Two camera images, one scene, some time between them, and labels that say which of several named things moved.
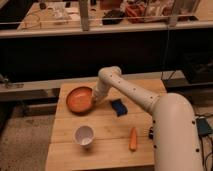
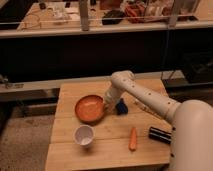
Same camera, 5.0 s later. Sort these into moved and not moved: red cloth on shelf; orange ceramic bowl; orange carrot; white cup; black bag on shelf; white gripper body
Moved: orange ceramic bowl; white gripper body
Not moved: black bag on shelf; orange carrot; red cloth on shelf; white cup
